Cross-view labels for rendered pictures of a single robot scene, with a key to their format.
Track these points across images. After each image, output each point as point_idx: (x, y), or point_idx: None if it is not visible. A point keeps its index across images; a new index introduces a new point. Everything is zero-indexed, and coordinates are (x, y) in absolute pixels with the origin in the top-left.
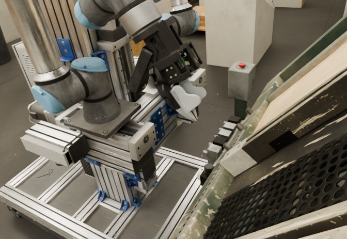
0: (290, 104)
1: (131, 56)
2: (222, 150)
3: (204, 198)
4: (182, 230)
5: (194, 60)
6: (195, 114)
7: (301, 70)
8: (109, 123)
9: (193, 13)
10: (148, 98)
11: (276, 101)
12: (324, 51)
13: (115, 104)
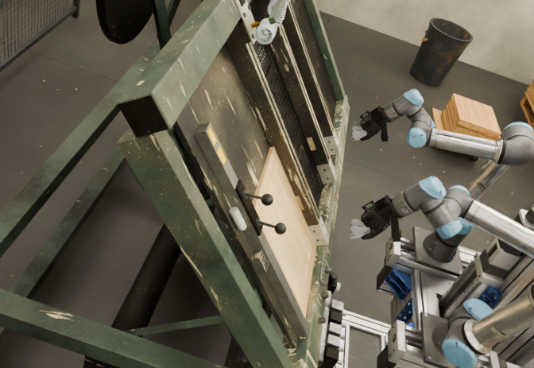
0: (295, 251)
1: (468, 286)
2: (329, 310)
3: (327, 217)
4: (331, 201)
5: (363, 121)
6: (352, 139)
7: (291, 293)
8: (422, 237)
9: (458, 337)
10: (429, 308)
11: (300, 304)
12: (280, 270)
13: (429, 242)
